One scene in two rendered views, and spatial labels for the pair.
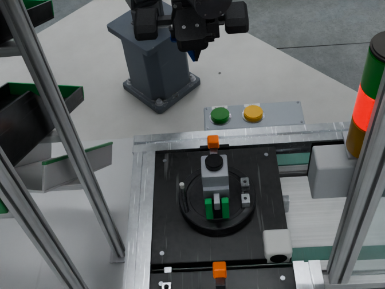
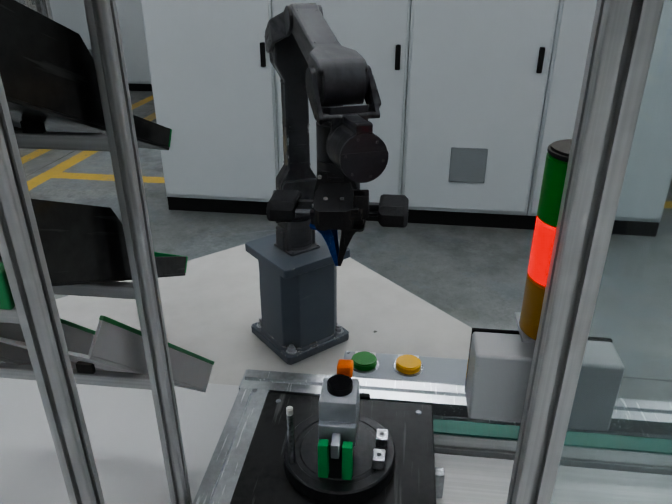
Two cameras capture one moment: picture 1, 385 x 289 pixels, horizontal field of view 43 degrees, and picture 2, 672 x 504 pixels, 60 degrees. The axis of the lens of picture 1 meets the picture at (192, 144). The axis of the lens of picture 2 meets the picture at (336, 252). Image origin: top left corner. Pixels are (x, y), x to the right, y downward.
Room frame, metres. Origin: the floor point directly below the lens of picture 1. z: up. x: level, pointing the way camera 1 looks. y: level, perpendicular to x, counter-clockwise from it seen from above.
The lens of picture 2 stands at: (-0.06, -0.04, 1.53)
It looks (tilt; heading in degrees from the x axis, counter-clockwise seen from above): 26 degrees down; 1
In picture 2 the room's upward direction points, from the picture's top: straight up
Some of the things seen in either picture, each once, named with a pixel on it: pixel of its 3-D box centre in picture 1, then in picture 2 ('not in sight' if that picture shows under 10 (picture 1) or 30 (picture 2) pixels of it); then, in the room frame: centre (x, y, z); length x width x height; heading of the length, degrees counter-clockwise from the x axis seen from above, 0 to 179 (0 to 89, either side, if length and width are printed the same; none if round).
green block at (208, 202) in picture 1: (208, 209); (323, 458); (0.45, -0.01, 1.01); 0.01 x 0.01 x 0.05; 85
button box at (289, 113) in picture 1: (252, 124); (407, 382); (0.70, -0.14, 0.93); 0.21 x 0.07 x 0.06; 85
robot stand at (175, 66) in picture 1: (156, 55); (298, 292); (0.93, 0.06, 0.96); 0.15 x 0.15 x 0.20; 38
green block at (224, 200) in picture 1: (225, 207); (347, 460); (0.44, -0.04, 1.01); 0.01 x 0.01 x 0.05; 85
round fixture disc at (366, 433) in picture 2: (216, 198); (339, 453); (0.49, -0.03, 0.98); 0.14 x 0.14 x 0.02
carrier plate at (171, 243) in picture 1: (217, 203); (339, 465); (0.49, -0.03, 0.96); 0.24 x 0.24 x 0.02; 85
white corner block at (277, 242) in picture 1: (277, 246); not in sight; (0.38, -0.12, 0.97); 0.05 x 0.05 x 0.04; 85
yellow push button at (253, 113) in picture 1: (252, 114); (408, 366); (0.70, -0.14, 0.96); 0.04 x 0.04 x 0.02
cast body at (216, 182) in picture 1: (215, 177); (338, 410); (0.48, -0.03, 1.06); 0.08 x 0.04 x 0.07; 175
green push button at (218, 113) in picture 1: (220, 116); (364, 363); (0.70, -0.07, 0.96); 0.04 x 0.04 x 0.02
